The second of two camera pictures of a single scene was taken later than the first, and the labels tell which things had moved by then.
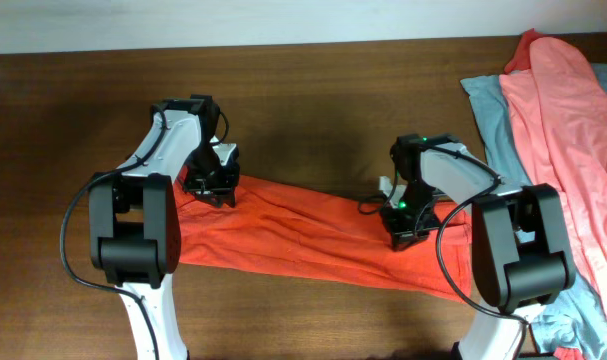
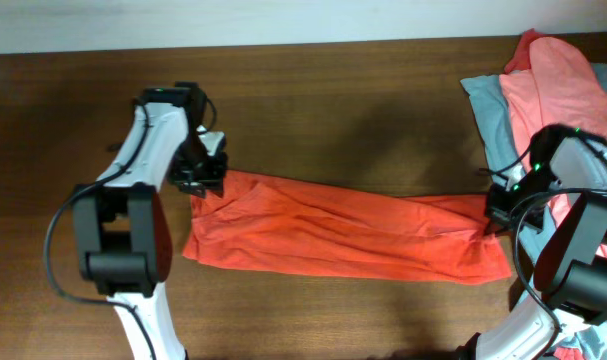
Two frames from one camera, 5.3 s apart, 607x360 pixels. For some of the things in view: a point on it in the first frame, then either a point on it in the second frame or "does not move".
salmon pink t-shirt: x=572 y=128 does not move
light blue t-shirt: x=571 y=320 does not move
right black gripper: x=402 y=233 to x=497 y=215
